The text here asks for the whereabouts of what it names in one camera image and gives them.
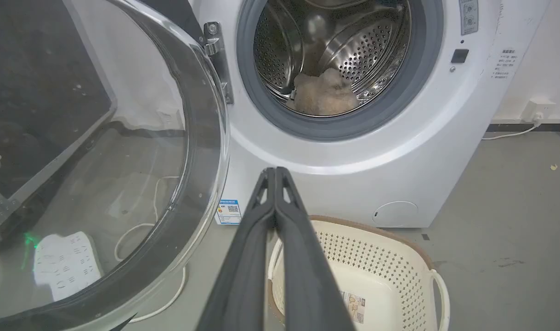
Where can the white front-load washing machine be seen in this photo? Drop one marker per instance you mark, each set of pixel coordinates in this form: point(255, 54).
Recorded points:
point(399, 151)

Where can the chrome door hinge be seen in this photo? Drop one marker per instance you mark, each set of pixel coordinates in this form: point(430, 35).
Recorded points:
point(217, 55)

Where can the white power strip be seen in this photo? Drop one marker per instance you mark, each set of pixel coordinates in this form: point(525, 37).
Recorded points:
point(65, 264)

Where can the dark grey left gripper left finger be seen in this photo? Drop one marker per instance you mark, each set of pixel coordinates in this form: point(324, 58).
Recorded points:
point(243, 276)

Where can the transparent washer door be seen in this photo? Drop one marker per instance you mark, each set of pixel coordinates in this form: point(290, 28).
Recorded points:
point(123, 161)

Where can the cream perforated laundry basket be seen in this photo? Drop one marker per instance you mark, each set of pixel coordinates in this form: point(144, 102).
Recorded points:
point(390, 280)

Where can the white wall socket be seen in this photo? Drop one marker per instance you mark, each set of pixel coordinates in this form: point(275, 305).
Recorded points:
point(538, 109)

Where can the beige cloth in drum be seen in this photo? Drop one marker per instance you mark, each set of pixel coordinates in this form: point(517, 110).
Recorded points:
point(325, 94)

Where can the blue energy label sticker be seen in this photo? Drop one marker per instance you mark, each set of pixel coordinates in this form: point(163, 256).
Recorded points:
point(229, 211)

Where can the dark framed panel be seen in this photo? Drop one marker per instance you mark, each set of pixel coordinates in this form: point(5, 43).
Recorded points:
point(36, 92)

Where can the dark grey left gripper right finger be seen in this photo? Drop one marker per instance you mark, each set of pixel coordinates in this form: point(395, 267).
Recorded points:
point(307, 276)

